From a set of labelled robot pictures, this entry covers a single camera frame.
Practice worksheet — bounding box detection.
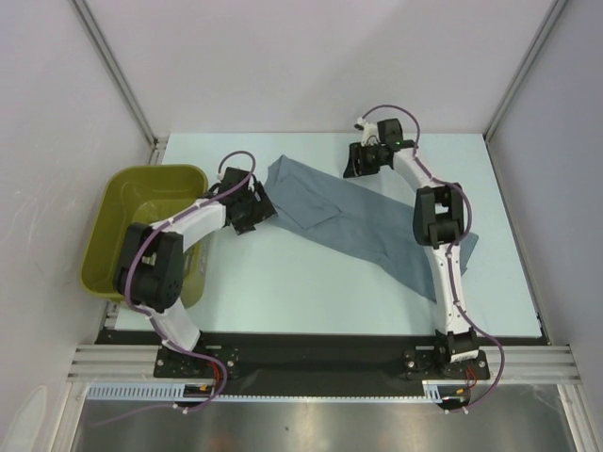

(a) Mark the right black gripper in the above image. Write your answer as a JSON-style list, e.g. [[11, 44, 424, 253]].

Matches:
[[344, 141, 386, 179]]

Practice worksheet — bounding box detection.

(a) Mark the blue-grey t shirt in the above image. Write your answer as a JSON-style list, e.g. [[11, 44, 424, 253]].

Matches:
[[263, 153, 480, 302]]

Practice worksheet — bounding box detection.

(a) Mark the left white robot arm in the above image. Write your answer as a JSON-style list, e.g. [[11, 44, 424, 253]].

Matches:
[[113, 167, 276, 377]]

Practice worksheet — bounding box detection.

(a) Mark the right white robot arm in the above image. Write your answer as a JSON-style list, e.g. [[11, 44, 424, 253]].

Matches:
[[343, 118, 480, 378]]

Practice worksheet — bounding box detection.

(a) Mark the olive green plastic basket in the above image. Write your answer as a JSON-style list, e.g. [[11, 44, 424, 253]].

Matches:
[[80, 165, 208, 304]]

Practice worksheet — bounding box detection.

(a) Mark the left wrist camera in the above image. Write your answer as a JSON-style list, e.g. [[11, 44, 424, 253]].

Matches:
[[252, 177, 267, 203]]

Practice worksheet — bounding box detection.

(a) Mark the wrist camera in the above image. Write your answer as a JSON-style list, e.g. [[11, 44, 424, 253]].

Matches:
[[252, 177, 267, 203], [354, 118, 381, 146]]

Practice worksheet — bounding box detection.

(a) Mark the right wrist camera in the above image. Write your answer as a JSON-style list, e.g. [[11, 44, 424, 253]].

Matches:
[[354, 118, 381, 146]]

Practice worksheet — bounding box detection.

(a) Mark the right aluminium corner post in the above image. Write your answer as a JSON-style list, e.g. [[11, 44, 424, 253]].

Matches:
[[483, 0, 570, 144]]

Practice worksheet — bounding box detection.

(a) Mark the aluminium corner post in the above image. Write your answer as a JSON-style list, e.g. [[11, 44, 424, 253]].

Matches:
[[69, 0, 157, 148], [483, 0, 570, 144]]

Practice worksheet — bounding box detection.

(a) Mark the aluminium frame rail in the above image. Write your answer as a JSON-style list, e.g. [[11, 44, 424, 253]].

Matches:
[[67, 346, 580, 384]]

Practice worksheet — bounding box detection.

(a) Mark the white cable duct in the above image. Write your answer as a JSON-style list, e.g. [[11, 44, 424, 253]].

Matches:
[[87, 379, 470, 404]]

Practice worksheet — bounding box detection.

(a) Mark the left aluminium corner post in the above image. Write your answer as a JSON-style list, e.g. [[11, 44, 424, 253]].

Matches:
[[69, 0, 157, 148]]

